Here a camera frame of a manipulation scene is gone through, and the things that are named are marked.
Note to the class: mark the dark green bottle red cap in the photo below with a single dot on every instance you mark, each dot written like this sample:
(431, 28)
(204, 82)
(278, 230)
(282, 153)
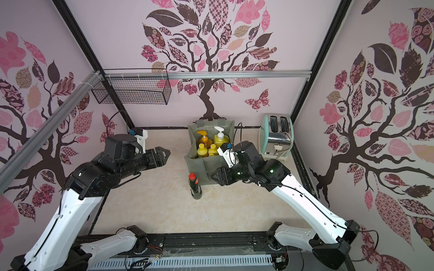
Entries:
(195, 188)

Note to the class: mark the green fabric shopping bag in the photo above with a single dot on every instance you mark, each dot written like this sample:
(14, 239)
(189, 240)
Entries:
(204, 167)

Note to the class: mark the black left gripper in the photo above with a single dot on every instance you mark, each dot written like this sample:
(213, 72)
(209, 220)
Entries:
(155, 162)

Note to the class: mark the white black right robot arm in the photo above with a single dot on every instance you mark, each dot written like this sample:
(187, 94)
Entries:
(329, 237)

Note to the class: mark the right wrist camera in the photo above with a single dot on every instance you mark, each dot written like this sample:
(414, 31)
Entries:
(227, 153)

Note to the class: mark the black wire basket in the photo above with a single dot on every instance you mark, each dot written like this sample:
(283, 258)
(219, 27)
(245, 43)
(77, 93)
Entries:
(146, 86)

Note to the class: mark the white slotted cable duct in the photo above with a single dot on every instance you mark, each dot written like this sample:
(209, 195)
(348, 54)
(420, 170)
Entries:
(178, 263)

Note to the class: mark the orange bottle yellow cap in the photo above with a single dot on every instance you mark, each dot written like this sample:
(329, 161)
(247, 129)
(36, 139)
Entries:
(202, 151)
(213, 150)

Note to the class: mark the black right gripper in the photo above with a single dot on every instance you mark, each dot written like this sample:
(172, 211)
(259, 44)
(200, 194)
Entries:
(223, 174)

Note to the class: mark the large orange pump soap bottle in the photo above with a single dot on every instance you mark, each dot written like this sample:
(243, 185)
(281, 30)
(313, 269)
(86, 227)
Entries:
(204, 139)

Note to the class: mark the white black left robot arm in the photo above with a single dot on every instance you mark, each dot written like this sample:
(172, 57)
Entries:
(56, 250)

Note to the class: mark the yellow pump soap bottle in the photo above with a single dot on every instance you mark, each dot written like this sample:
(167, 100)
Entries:
(220, 138)

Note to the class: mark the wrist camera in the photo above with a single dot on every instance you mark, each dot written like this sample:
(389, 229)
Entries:
(227, 153)
(141, 135)

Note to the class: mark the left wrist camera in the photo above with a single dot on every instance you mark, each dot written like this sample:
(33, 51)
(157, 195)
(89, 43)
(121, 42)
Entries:
(141, 135)

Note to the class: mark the mint chrome toaster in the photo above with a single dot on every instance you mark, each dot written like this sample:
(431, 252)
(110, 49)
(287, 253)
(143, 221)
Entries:
(276, 137)

